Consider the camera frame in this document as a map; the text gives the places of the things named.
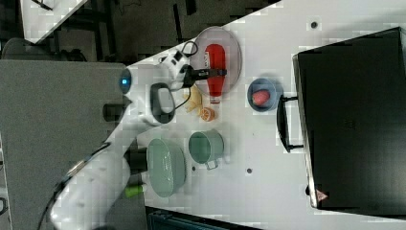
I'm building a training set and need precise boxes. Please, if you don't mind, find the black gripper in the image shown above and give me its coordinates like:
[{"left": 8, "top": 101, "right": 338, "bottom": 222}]
[{"left": 182, "top": 65, "right": 227, "bottom": 87}]

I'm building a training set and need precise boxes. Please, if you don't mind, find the red ketchup bottle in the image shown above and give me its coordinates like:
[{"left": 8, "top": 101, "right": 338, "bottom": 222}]
[{"left": 204, "top": 44, "right": 227, "bottom": 104}]

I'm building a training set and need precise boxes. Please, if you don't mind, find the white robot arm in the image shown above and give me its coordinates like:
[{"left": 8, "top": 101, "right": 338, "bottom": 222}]
[{"left": 50, "top": 51, "right": 228, "bottom": 230}]

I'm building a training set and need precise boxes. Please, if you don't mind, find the grey round plate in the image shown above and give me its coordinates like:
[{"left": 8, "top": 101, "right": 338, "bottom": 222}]
[{"left": 190, "top": 27, "right": 242, "bottom": 97}]

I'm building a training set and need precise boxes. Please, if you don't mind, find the orange half slice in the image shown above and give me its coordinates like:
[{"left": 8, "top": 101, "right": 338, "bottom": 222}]
[{"left": 200, "top": 107, "right": 215, "bottom": 122}]

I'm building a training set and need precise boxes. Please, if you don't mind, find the pink fruit in bowl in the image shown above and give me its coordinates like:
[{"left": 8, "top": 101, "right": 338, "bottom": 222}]
[{"left": 252, "top": 90, "right": 270, "bottom": 106}]

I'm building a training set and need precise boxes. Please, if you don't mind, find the blue bowl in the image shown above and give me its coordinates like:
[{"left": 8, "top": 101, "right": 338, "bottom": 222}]
[{"left": 247, "top": 78, "right": 283, "bottom": 112}]

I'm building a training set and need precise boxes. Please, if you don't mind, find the green colander basket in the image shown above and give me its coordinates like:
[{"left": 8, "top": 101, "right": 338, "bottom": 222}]
[{"left": 147, "top": 139, "right": 186, "bottom": 197}]

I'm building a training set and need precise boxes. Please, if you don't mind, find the black cylinder holder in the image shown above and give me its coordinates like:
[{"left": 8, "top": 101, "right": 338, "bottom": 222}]
[{"left": 124, "top": 148, "right": 147, "bottom": 174}]

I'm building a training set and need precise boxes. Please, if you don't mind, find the black toaster oven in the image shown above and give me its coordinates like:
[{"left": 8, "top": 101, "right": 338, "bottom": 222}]
[{"left": 292, "top": 27, "right": 406, "bottom": 219}]

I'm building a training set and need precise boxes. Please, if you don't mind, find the green cup with handle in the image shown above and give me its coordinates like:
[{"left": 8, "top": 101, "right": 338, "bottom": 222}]
[{"left": 189, "top": 129, "right": 224, "bottom": 171}]

